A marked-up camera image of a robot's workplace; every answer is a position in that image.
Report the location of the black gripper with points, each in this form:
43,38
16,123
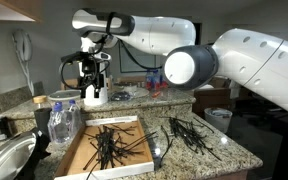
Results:
91,71

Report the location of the black zip tie bundle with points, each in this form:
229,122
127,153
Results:
112,146

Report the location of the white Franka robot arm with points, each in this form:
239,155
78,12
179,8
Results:
244,63

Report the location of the shallow cardboard box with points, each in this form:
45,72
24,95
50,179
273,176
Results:
84,156

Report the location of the black zip tie pile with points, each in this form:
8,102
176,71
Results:
189,135

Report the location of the white paper towel roll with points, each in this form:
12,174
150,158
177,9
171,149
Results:
101,98

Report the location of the wooden chair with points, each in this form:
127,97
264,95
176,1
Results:
69,84

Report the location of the white round plate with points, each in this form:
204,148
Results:
65,95

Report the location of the clear water bottle blue cap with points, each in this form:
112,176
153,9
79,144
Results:
74,116
59,126

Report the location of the white whiteboard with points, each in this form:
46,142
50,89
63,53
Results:
129,65

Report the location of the jar with wooden lid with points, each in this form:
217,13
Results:
40,101

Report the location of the black mug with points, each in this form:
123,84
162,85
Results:
42,121

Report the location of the Fiji water bottle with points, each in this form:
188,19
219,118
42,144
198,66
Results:
156,81
164,82
148,81

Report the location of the brown couch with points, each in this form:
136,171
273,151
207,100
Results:
214,96

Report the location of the white trash can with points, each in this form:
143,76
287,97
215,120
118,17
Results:
218,120

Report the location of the white wall phone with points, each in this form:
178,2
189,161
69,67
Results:
24,50

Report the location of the wooden wall cabinet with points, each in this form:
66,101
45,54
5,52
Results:
14,10

